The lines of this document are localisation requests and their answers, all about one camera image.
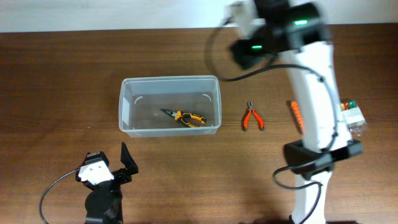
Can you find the red handled cutting pliers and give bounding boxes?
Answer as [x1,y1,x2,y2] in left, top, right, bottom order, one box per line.
[242,101,265,132]

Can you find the yellow black long-nose pliers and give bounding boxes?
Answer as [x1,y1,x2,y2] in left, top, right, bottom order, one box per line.
[161,109,207,128]

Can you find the orange socket bit holder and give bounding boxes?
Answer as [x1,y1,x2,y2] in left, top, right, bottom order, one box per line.
[290,101,305,134]

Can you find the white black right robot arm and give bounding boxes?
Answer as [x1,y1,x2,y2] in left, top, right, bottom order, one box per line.
[228,1,363,223]

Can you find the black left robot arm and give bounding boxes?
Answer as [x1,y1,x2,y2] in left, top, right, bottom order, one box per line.
[75,142,139,224]

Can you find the clear plastic container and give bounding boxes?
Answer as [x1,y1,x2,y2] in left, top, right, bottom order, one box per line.
[119,75,221,138]

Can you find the clear box of coloured bits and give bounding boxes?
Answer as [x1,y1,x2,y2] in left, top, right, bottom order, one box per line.
[340,99,368,136]

